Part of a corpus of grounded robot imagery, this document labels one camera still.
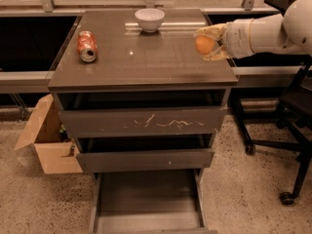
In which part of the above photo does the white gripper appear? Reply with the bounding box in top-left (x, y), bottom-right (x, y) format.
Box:
top-left (194, 19), bottom-right (254, 61)

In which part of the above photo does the orange fruit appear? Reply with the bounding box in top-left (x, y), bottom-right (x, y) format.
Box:
top-left (195, 35), bottom-right (215, 55)

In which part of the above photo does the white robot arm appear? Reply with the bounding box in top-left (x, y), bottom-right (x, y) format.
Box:
top-left (195, 0), bottom-right (312, 60)

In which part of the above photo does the grey drawer cabinet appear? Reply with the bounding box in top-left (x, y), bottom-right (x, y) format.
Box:
top-left (47, 8), bottom-right (239, 234)

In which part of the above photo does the grey top drawer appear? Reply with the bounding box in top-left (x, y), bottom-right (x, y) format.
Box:
top-left (59, 90), bottom-right (225, 138)

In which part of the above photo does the grey drawer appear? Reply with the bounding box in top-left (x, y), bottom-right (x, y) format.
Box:
top-left (77, 135), bottom-right (215, 174)
top-left (89, 170), bottom-right (218, 234)
top-left (59, 90), bottom-right (225, 138)

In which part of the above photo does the grey middle drawer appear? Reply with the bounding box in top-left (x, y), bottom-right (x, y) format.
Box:
top-left (77, 135), bottom-right (215, 174)

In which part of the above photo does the grey bottom drawer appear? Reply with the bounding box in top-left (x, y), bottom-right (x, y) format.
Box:
top-left (89, 170), bottom-right (218, 234)

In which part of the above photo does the white bowl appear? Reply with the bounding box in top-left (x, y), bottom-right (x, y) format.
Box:
top-left (135, 8), bottom-right (165, 32)

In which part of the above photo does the black office chair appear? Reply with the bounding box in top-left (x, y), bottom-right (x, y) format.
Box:
top-left (228, 0), bottom-right (312, 206)

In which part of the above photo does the red soda can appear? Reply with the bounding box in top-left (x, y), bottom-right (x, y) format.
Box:
top-left (77, 30), bottom-right (98, 62)

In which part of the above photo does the brown cardboard box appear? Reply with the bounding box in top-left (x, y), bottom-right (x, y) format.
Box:
top-left (15, 95), bottom-right (83, 174)

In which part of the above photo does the metal window railing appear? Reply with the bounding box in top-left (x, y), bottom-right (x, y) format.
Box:
top-left (0, 0), bottom-right (299, 94)

